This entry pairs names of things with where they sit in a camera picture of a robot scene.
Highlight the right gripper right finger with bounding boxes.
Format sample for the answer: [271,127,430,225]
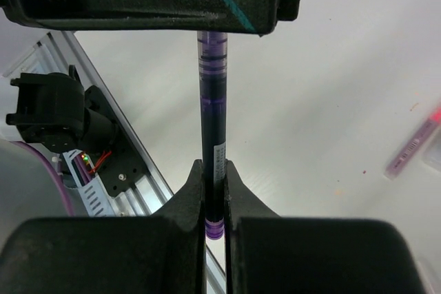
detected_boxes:
[224,162,425,293]

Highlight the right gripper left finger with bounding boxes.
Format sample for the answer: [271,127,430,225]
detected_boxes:
[1,160,206,293]

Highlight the purple ink refill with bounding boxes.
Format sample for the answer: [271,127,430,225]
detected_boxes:
[197,31,227,240]

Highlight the red pink pen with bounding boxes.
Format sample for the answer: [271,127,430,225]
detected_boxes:
[384,105,440,180]

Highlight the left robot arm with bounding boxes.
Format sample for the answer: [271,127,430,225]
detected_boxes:
[1,0,300,220]

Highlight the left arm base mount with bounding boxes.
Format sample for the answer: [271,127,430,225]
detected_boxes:
[85,86,150,198]

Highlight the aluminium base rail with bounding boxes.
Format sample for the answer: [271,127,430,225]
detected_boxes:
[1,32,226,293]

